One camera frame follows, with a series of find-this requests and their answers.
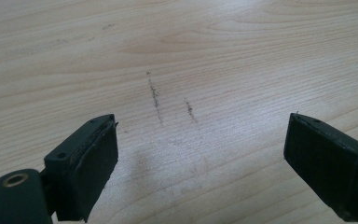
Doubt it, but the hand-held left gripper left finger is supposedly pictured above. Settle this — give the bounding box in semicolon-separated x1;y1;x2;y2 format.
43;113;119;223

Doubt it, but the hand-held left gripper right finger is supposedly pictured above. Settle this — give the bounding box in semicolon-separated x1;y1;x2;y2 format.
283;112;358;223

